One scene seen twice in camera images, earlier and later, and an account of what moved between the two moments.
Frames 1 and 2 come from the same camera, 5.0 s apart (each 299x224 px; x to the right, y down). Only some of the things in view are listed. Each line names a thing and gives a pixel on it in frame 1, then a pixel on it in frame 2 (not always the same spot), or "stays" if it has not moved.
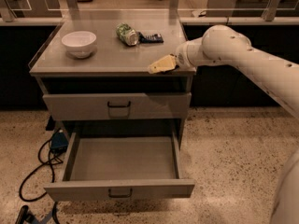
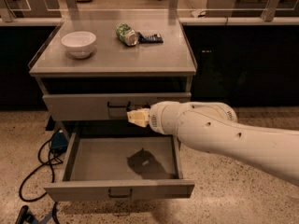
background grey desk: x=251 y=1 stays
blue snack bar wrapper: x=150 y=38 stays
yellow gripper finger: x=165 y=63 to x=139 y=117
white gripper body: x=181 y=57 to x=156 y=117
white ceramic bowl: x=79 y=43 stays
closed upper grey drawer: x=156 y=105 stays
